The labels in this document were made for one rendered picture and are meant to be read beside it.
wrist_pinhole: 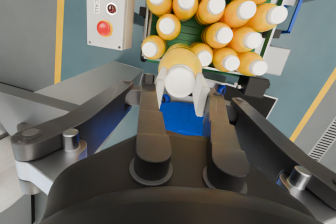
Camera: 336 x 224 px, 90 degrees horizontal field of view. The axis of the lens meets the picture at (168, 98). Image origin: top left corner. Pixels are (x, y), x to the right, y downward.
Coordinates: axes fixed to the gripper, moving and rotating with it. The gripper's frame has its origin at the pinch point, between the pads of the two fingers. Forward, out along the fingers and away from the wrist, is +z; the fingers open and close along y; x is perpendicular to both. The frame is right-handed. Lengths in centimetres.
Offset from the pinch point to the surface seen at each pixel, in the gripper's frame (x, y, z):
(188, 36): 5.7, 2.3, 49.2
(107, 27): 4.7, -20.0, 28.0
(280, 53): 5, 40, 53
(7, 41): -24, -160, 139
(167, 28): 6.8, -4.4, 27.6
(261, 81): -4.5, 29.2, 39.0
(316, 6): 43, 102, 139
